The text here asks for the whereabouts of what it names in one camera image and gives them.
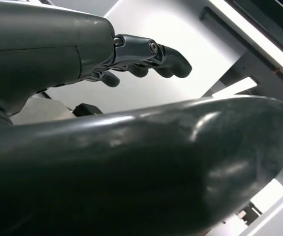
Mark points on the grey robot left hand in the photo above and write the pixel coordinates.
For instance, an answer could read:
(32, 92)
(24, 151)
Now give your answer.
(32, 49)

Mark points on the white strip light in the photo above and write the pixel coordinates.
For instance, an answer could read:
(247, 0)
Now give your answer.
(234, 87)

